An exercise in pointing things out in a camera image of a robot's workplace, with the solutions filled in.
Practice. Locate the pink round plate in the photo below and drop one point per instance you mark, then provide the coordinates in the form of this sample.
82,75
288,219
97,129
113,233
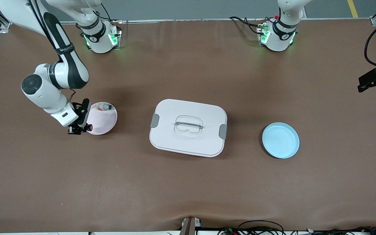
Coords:
103,122

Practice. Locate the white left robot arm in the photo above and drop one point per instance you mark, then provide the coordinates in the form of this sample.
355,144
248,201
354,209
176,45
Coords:
279,40

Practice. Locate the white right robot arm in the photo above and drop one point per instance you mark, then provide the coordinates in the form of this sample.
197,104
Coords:
44,94

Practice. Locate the light blue round plate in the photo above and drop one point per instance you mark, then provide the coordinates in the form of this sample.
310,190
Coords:
281,140

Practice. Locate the metal table edge bracket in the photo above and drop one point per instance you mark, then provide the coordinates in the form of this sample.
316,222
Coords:
189,227

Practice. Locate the grey box latch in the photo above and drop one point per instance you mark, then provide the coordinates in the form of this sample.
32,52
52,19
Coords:
154,120
223,131

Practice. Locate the white lidded plastic container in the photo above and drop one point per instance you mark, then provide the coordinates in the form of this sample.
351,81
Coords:
175,143

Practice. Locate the metal table edge rail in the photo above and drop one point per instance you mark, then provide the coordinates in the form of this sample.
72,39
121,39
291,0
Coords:
191,20

